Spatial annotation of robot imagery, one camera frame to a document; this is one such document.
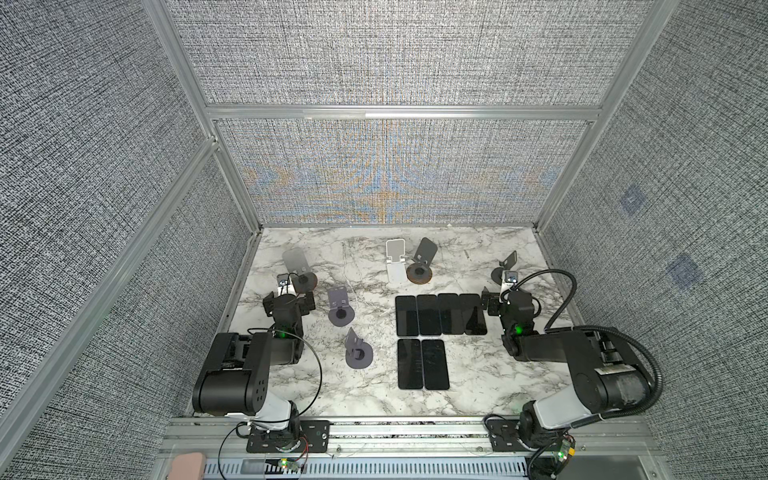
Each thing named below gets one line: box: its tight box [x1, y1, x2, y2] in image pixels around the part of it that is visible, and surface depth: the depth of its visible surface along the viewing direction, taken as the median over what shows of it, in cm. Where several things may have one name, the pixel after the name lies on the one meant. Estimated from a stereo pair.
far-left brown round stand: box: [282, 247, 318, 295], surface depth 100 cm
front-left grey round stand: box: [345, 327, 373, 369], surface depth 87 cm
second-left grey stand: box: [328, 286, 355, 327], surface depth 96 cm
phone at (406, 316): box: [395, 295, 419, 337], surface depth 96 cm
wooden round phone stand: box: [406, 237, 438, 285], surface depth 102 cm
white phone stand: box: [386, 239, 407, 283], surface depth 106 cm
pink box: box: [167, 452, 206, 480], surface depth 70 cm
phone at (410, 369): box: [397, 339, 423, 390], surface depth 87 cm
